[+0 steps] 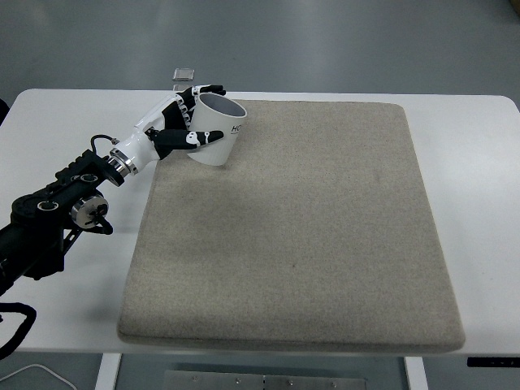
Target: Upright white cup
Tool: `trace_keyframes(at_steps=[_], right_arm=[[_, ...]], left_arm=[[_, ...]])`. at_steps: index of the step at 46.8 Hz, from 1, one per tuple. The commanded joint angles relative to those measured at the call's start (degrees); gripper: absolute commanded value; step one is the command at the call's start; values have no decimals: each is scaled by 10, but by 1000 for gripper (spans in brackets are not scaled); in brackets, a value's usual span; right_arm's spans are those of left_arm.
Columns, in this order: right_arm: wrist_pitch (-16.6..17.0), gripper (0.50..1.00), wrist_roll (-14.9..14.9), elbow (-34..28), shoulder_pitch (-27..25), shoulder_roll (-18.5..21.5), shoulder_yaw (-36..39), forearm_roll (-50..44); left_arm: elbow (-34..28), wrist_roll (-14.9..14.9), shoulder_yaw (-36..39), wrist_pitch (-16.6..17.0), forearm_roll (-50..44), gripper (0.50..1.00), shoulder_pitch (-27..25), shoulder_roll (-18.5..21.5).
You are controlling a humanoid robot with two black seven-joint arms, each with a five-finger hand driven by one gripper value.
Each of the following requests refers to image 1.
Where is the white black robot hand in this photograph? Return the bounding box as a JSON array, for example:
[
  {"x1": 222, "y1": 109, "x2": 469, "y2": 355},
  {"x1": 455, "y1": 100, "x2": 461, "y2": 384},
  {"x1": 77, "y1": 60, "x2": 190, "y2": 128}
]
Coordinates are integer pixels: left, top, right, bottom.
[{"x1": 121, "y1": 84, "x2": 228, "y2": 170}]

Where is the white ribbed cup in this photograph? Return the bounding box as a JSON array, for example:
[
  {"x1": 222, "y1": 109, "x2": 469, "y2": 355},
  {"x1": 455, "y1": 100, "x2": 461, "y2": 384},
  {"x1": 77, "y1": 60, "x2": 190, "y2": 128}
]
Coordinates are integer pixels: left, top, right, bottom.
[{"x1": 185, "y1": 93, "x2": 248, "y2": 167}]

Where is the grey-brown fabric mat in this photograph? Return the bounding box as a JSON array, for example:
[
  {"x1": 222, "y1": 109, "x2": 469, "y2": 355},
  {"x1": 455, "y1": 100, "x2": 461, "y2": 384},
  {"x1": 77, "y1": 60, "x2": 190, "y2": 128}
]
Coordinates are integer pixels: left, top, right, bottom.
[{"x1": 116, "y1": 97, "x2": 467, "y2": 353}]

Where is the white table leg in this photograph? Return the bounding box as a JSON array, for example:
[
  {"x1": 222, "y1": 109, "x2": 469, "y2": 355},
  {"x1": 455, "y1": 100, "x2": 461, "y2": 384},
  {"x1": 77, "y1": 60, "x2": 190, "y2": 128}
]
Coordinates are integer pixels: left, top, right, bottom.
[
  {"x1": 404, "y1": 356, "x2": 428, "y2": 390},
  {"x1": 95, "y1": 353, "x2": 123, "y2": 390}
]

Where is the grey metal plate with screws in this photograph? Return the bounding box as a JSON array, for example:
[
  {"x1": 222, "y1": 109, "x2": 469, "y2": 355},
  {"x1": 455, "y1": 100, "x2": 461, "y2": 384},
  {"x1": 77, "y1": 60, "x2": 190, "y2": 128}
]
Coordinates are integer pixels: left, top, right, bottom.
[{"x1": 162, "y1": 369, "x2": 366, "y2": 390}]

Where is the black table control panel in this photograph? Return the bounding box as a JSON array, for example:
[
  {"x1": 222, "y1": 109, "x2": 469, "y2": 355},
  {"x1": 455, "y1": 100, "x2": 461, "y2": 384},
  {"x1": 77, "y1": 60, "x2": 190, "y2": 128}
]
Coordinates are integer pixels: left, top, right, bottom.
[{"x1": 466, "y1": 357, "x2": 520, "y2": 369}]

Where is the white cable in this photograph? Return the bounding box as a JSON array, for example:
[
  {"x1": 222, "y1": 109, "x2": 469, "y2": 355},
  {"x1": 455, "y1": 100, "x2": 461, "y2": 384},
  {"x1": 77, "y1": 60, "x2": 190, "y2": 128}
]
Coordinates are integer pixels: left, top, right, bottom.
[{"x1": 0, "y1": 363, "x2": 78, "y2": 390}]

